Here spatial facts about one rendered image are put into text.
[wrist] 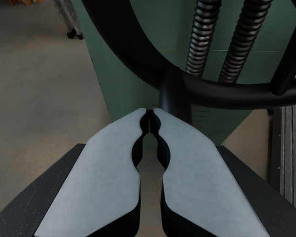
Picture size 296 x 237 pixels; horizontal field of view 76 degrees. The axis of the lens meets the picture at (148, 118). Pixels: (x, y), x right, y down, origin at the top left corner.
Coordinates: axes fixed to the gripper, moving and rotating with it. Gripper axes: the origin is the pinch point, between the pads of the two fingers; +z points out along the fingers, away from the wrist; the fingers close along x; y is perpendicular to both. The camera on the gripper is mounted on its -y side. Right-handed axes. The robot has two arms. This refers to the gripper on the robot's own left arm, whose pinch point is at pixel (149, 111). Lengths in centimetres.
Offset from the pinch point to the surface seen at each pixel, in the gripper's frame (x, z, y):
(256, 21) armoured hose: 10.5, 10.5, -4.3
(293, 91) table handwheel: 14.3, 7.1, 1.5
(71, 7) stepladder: -44, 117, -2
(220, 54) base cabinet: 14.4, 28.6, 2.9
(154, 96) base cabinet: 1.9, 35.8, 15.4
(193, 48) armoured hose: 5.0, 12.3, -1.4
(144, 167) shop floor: 0, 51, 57
